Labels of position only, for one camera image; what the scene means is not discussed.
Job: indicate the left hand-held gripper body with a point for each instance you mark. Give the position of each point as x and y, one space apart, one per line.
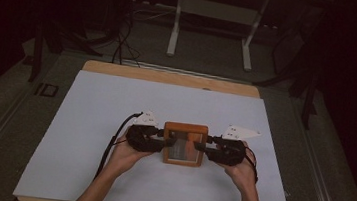
140 136

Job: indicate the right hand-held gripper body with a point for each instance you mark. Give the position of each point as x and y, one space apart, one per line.
231 149

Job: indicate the person's right hand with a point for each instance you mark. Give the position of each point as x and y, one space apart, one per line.
242 174

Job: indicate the person's left hand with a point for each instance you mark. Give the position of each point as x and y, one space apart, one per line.
125 160

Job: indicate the white table mat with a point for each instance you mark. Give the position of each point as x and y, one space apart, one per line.
144 187

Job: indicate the wooden table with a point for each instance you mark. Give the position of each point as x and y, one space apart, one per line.
169 77

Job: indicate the metal floor strip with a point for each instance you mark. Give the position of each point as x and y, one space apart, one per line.
183 71

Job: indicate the black metal stand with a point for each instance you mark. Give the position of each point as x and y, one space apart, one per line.
43 39
309 80

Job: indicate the black floor socket plate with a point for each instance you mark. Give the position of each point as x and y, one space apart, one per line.
47 90

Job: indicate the white metal desk frame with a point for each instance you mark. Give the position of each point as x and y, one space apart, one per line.
216 10

